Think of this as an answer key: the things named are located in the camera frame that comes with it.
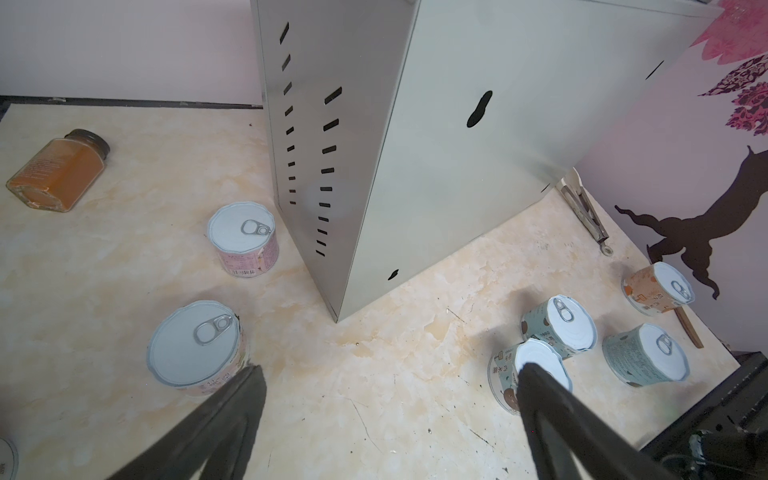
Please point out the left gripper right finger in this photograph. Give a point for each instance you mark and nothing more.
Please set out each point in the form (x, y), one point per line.
(565, 436)

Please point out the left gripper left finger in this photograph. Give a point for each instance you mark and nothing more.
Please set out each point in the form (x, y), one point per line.
(215, 440)

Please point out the pink can white lid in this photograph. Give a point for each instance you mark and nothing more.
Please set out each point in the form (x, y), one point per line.
(198, 348)

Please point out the teal can front middle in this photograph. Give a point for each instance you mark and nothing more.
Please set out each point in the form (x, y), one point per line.
(504, 368)

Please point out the teal can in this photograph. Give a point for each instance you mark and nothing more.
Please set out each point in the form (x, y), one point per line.
(644, 356)
(504, 368)
(562, 323)

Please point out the teal can rear middle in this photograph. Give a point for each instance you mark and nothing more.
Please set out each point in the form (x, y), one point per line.
(562, 323)

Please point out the teal can right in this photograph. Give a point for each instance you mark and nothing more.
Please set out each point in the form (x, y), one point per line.
(644, 356)

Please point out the orange label can right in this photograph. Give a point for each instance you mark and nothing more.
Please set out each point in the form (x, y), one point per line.
(657, 289)

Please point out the pink can near cabinet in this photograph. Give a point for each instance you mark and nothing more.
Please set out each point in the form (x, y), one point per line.
(245, 237)

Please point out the metal kitchen tongs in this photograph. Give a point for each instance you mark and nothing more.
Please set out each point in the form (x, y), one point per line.
(573, 192)

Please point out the orange spice jar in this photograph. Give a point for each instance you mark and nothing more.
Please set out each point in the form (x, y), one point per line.
(61, 172)

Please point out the grey metal cabinet box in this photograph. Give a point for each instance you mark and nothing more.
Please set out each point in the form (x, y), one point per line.
(400, 131)

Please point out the black mounting rail base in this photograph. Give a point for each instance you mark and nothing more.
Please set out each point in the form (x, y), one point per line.
(724, 435)

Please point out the wooden handled knife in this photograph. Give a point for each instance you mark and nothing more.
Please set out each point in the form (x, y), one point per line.
(688, 327)

